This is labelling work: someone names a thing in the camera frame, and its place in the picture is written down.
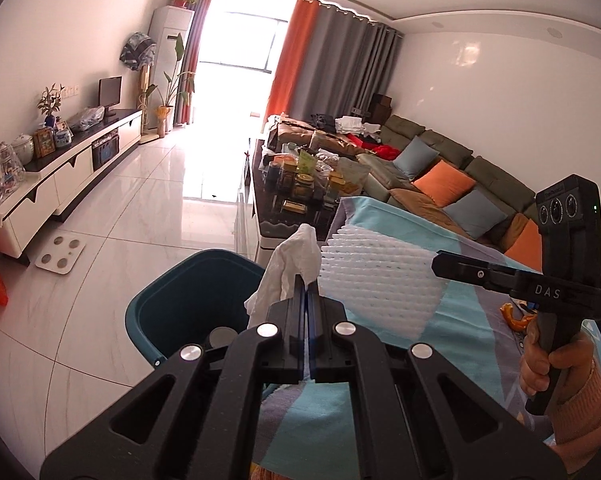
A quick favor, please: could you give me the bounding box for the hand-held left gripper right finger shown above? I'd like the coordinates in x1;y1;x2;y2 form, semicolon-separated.
307;282;569;480

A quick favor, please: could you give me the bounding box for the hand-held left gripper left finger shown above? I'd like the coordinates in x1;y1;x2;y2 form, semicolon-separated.
39;274;309;480

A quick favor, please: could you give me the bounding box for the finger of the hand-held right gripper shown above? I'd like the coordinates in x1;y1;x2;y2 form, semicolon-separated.
431;252;542;292

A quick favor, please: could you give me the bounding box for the orange peel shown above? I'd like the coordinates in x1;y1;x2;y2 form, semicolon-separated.
499;302;538;334

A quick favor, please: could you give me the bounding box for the white tissue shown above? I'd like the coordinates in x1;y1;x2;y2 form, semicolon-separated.
244;223;323;332

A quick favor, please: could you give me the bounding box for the white foam net sheet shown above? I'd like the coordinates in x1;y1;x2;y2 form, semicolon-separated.
319;224;452;341

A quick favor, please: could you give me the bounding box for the teal plastic bin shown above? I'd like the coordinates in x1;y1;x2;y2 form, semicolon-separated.
125;249;267;369

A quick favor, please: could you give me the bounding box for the person's right forearm pink sleeve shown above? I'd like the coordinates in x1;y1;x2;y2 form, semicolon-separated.
539;360;601;479

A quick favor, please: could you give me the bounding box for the person's right hand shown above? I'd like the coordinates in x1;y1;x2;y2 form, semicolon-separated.
519;317;599;409

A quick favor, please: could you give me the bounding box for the orange cushion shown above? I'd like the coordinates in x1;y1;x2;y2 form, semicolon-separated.
500;218;544;274
413;160;477;209

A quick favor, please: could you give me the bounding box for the teal grey blanket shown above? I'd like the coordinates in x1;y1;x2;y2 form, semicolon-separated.
253;196;601;480

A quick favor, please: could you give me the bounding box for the large blue-grey cushion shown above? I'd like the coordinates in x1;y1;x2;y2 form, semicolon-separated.
443;188;509;240

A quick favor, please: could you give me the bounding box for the green brown sofa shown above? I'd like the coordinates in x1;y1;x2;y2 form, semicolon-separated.
269;112;547;272

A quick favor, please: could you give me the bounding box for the black coffee table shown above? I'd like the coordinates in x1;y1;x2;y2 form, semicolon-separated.
234;137;342;254

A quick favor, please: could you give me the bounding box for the small blue-grey cushion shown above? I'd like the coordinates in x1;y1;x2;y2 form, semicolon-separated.
393;135;440;181

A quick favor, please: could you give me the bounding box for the red cloth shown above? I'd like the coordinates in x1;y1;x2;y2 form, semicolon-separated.
345;132;402;161

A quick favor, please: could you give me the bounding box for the brown cabinet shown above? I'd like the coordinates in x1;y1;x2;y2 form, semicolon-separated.
367;93;393;124

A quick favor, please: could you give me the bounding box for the pile of white clothes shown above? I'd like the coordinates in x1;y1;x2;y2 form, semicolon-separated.
334;115;365;136

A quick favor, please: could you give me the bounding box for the tall large-leaf potted plant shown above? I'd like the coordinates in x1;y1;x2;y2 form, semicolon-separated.
146;32;196;136

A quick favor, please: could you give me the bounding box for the white bathroom scale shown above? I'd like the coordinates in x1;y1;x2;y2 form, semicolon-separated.
34;237;88;275

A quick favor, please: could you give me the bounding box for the white black TV cabinet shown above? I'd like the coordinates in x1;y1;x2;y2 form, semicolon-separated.
0;107;144;267

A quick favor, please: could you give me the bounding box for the orange curtain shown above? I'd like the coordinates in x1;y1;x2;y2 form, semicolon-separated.
265;0;322;122

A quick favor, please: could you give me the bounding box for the window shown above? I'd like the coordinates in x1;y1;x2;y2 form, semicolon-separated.
197;9;287;75

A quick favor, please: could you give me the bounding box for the clear plastic bag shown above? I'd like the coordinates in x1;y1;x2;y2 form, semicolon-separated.
67;105;106;131

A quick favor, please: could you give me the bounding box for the black monitor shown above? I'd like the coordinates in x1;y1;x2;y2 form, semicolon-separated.
98;75;124;117

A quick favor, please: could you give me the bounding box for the grey red curtain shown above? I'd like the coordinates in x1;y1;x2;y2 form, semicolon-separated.
172;0;219;126

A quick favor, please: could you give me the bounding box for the cloth-covered standing fan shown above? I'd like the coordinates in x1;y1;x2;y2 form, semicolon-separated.
119;31;156;112

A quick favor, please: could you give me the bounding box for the white standing air conditioner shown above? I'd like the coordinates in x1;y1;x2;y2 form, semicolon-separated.
146;5;196;137

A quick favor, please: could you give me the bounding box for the glass ship model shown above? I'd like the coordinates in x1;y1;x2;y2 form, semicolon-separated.
0;140;26;206

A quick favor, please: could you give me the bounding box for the white ceramic jar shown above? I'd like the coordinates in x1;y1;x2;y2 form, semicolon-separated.
11;132;36;165

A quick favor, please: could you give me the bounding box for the plant in blue vase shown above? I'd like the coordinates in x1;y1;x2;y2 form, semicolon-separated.
36;83;66;129

